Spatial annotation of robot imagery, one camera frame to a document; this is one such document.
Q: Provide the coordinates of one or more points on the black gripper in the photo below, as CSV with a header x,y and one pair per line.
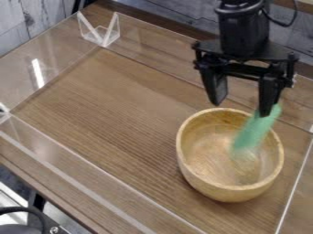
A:
x,y
245,54

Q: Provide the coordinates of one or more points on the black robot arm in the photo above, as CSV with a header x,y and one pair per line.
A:
x,y
240,3

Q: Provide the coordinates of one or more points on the wooden bowl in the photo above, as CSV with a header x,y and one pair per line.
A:
x,y
225,173

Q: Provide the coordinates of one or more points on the clear acrylic enclosure wall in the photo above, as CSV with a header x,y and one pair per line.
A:
x,y
89,122

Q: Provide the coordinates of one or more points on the clear acrylic corner bracket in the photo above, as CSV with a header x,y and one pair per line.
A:
x,y
102,36

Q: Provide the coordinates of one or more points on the black table frame bracket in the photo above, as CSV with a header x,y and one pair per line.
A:
x,y
49,217

